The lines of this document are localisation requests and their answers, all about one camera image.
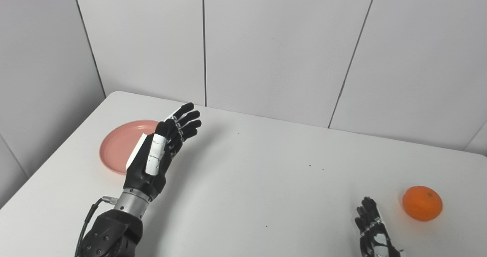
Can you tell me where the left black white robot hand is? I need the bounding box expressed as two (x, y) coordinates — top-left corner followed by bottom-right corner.
(125, 102), (202, 201)

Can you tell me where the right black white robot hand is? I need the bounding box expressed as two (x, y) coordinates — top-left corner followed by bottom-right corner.
(355, 196), (404, 257)

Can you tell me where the orange fruit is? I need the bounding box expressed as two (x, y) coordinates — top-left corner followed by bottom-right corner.
(402, 186), (443, 222)

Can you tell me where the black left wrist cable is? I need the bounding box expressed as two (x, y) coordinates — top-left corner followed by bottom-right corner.
(74, 196), (119, 257)

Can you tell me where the pink round plate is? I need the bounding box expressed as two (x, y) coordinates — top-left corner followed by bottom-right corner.
(99, 120), (160, 175)

